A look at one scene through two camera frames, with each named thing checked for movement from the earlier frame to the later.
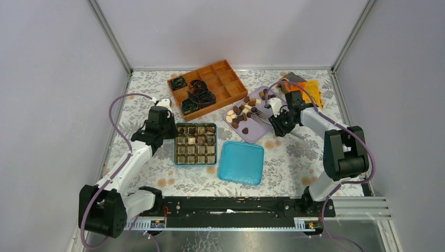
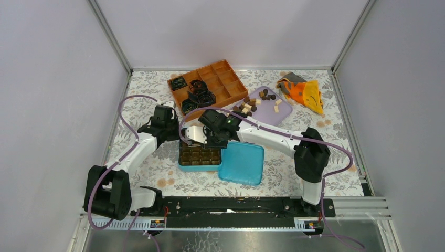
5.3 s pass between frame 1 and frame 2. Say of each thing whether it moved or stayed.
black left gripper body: stayed
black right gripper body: moved
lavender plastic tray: stayed
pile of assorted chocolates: stayed
